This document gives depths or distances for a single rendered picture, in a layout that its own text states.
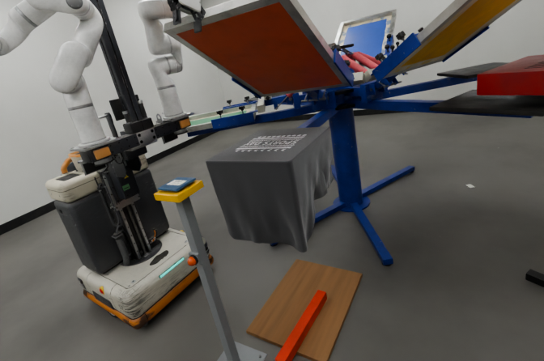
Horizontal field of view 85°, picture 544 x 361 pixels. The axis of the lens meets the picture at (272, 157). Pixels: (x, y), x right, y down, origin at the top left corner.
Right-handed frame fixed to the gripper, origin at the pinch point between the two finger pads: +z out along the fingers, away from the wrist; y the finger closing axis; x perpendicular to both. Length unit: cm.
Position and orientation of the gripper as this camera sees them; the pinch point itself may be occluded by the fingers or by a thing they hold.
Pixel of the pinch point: (188, 25)
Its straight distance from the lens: 112.4
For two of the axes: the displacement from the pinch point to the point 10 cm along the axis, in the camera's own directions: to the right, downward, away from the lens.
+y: -5.1, 0.8, -8.6
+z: 0.4, 10.0, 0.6
